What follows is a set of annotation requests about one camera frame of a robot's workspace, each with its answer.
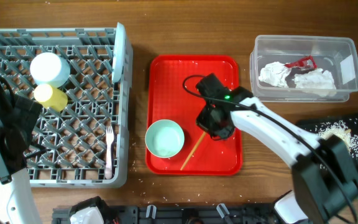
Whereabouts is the white plastic fork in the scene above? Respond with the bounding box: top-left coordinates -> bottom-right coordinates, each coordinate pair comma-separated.
104,126 -> 114,179

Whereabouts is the black waste tray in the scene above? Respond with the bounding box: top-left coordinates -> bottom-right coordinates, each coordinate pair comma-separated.
296,113 -> 358,170

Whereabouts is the red plastic tray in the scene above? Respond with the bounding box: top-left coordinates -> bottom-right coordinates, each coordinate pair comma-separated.
145,55 -> 242,175

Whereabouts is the wooden chopstick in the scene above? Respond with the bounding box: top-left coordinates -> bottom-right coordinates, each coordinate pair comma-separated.
180,132 -> 206,170

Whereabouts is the white napkin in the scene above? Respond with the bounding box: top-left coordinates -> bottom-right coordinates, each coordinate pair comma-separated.
293,68 -> 336,90
259,62 -> 291,88

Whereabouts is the clear plastic bin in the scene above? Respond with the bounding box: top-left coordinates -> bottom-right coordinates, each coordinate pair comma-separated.
250,35 -> 358,102

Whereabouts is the grey dishwasher rack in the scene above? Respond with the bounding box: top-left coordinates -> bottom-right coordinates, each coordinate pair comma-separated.
0,26 -> 133,188

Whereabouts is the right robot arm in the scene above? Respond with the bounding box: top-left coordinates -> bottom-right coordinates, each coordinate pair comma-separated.
195,73 -> 358,223

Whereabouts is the yellow plastic cup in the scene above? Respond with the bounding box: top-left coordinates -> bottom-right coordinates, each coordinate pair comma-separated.
34,84 -> 68,111

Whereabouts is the rice and food scraps pile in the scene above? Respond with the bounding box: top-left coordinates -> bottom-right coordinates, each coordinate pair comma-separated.
311,118 -> 358,170

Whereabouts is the green bowl with rice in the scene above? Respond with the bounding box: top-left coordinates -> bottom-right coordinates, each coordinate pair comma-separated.
145,119 -> 185,159

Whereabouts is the small light blue bowl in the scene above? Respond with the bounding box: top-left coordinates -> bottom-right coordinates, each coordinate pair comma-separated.
30,52 -> 70,88

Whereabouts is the red sauce packet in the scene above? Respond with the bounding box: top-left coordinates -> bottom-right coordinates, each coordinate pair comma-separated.
285,55 -> 317,70

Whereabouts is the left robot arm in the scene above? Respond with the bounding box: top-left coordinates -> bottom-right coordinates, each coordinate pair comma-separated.
0,77 -> 42,223

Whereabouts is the large light blue plate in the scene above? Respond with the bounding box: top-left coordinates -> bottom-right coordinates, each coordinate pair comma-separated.
112,22 -> 126,83

